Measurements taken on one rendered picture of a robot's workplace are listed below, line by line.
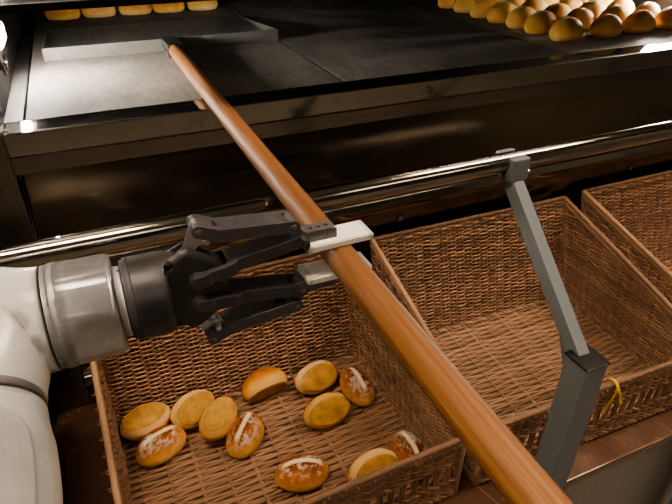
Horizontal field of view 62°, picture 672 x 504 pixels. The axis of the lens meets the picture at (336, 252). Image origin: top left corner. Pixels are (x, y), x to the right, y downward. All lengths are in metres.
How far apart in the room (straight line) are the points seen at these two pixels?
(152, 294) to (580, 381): 0.60
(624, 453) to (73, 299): 1.07
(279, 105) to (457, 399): 0.77
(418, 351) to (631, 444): 0.92
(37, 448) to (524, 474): 0.31
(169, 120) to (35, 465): 0.71
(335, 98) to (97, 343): 0.75
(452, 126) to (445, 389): 0.94
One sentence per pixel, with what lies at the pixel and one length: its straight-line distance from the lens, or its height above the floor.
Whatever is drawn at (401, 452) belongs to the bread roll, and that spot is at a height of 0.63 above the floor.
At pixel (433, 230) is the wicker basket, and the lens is 1.32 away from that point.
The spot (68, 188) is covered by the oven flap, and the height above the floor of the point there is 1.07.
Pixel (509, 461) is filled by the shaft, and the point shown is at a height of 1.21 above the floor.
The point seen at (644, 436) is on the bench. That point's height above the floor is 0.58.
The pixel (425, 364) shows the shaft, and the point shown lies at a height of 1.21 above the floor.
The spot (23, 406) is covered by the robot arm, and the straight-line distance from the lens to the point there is 0.46.
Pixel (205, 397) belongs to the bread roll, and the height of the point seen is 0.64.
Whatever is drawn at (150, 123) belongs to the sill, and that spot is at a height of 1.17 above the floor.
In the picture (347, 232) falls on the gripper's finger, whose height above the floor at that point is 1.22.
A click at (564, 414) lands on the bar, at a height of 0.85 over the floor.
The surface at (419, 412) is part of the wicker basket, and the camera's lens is 1.13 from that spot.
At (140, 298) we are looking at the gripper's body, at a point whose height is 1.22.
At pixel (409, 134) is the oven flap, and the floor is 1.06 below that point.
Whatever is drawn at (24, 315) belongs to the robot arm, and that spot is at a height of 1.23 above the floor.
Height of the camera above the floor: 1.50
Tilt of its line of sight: 33 degrees down
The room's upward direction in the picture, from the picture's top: straight up
